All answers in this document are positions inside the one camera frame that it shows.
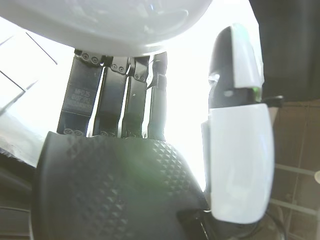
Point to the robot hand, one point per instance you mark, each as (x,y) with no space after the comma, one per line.
(112,187)

